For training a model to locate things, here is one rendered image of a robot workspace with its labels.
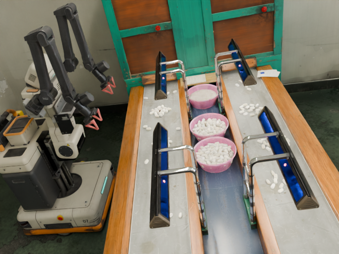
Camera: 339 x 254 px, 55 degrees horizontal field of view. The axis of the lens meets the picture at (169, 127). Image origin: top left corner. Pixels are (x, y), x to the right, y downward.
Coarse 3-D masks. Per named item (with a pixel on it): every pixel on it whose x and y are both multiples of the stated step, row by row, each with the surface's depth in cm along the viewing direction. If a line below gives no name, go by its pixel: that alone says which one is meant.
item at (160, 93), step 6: (162, 54) 249; (156, 60) 246; (162, 60) 240; (156, 66) 238; (162, 66) 232; (156, 72) 227; (156, 78) 219; (162, 78) 217; (156, 84) 212; (162, 84) 210; (156, 90) 205; (162, 90) 203; (156, 96) 202; (162, 96) 202
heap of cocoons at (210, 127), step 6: (204, 120) 230; (210, 120) 227; (216, 120) 229; (198, 126) 225; (204, 126) 224; (210, 126) 224; (216, 126) 224; (222, 126) 221; (198, 132) 221; (204, 132) 218; (210, 132) 218; (216, 132) 218; (198, 138) 216
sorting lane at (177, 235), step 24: (144, 96) 272; (168, 96) 265; (144, 120) 242; (168, 120) 237; (144, 144) 219; (144, 168) 199; (144, 192) 183; (144, 216) 169; (144, 240) 157; (168, 240) 155
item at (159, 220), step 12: (156, 132) 165; (156, 144) 156; (156, 156) 149; (156, 168) 142; (168, 168) 150; (156, 180) 136; (168, 180) 142; (156, 192) 130; (168, 192) 136; (156, 204) 125; (168, 204) 131; (156, 216) 121; (168, 216) 126
